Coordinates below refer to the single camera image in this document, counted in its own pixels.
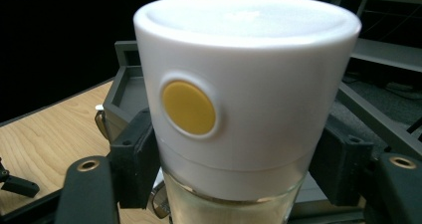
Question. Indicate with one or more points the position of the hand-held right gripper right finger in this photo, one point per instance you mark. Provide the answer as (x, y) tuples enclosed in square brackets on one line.
[(345, 167)]

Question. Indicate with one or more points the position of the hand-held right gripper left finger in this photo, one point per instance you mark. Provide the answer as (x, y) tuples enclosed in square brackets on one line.
[(136, 157)]

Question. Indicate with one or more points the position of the white-lidded glass jar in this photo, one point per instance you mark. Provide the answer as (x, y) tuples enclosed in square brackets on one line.
[(265, 101)]

